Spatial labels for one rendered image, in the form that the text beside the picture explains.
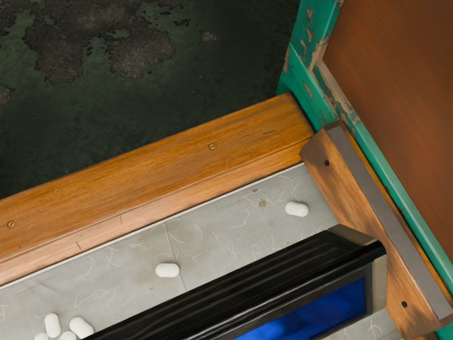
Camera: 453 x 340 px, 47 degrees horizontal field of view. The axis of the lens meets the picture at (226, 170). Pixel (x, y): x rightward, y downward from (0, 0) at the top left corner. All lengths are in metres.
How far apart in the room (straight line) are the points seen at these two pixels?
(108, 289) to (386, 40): 0.49
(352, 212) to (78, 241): 0.39
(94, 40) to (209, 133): 1.15
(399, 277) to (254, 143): 0.29
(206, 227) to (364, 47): 0.34
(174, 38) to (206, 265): 1.24
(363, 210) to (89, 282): 0.39
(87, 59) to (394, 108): 1.36
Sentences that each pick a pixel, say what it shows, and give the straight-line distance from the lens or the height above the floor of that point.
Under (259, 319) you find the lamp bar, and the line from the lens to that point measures 0.39.
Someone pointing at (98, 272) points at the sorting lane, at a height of 0.74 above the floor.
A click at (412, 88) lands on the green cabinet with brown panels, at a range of 0.62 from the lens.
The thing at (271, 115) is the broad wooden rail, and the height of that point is 0.76.
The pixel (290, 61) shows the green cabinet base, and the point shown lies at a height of 0.81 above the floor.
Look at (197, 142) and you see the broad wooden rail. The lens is 0.81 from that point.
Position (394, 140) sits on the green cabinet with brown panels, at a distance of 0.69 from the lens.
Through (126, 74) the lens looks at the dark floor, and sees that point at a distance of 1.82.
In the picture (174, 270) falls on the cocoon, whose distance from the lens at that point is 0.75.
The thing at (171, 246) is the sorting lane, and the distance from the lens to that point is 0.78.
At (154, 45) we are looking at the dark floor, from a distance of 1.88.
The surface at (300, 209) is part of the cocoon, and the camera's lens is 0.79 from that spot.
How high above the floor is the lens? 1.49
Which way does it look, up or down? 66 degrees down
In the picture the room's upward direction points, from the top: 8 degrees clockwise
